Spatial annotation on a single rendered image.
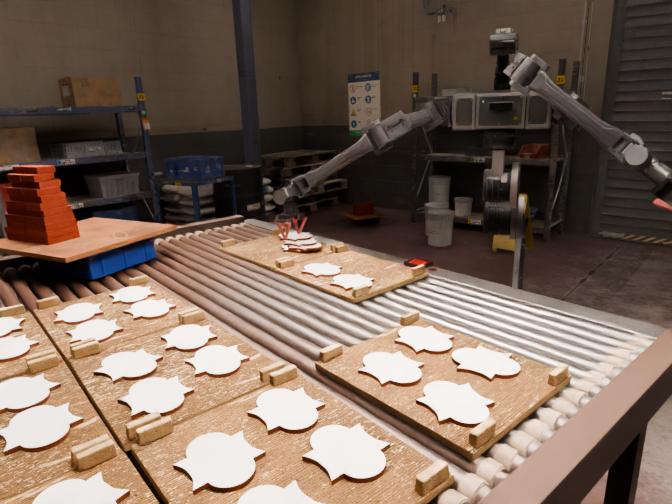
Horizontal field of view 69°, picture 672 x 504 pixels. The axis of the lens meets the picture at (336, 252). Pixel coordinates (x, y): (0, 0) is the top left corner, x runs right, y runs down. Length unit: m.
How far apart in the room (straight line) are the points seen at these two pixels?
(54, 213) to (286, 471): 1.46
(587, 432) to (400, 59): 6.62
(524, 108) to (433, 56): 4.85
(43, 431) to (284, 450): 0.43
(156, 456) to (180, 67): 6.50
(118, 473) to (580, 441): 0.73
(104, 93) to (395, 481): 5.45
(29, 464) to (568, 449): 0.86
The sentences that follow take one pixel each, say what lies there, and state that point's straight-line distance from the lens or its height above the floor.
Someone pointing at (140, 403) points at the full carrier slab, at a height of 0.95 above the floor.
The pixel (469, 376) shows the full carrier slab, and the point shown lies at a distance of 1.07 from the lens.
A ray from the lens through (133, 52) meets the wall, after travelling 6.86.
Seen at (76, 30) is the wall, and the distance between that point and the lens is 6.61.
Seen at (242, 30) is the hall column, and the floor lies 2.41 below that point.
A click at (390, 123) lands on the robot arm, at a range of 1.75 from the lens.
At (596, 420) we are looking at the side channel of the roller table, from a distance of 0.98.
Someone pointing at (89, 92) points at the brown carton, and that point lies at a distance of 5.85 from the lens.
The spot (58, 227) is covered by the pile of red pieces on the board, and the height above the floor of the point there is 1.10.
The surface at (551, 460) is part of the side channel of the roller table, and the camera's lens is 0.87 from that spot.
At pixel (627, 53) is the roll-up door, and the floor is 1.94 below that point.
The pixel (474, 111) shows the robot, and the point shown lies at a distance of 2.22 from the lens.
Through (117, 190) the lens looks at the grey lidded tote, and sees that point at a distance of 5.98.
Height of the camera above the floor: 1.47
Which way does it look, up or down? 16 degrees down
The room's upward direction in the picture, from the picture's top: 2 degrees counter-clockwise
